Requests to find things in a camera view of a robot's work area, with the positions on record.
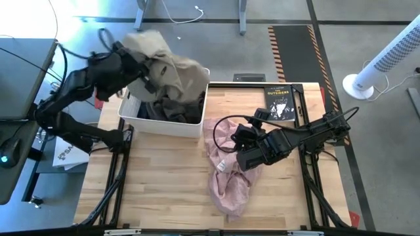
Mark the black computer mouse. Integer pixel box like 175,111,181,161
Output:
0,136,21,170

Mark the white plastic laundry basket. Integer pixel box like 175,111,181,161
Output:
117,67,211,138

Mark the dark olive garment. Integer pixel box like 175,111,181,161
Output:
146,96,196,125

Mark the white fan cable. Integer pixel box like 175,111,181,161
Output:
360,60,420,102

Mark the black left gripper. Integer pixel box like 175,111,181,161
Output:
111,41,158,96

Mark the black floor socket box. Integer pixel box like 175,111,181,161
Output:
232,73,266,83

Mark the silver metal bracket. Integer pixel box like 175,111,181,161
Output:
104,229,142,236
287,230,324,236

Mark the black Outsiders book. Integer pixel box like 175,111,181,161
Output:
263,85,296,123

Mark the grey desk top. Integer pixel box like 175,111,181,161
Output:
0,37,59,121

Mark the white tower fan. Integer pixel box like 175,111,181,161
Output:
342,22,420,101

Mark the white floor cable with plug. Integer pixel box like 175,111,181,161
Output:
159,0,205,24

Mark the black caster wheel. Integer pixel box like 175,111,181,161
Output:
28,195,44,209

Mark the khaki garment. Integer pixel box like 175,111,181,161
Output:
121,29,211,105

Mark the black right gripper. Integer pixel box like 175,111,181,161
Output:
231,108,272,147

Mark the black hazard-striped floor mat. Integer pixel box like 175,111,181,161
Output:
267,24,350,147

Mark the black desk top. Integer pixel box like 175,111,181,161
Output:
0,120,41,206

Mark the grey metal bar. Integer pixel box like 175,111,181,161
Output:
406,87,420,119

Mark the black aluminium rig frame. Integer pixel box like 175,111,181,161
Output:
75,81,362,236

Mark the pink shirt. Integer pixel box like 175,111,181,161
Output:
202,117,263,224

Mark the grey desk leg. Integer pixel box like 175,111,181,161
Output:
133,0,148,32
238,0,247,36

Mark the navy blue garment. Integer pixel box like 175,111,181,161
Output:
136,102,150,119

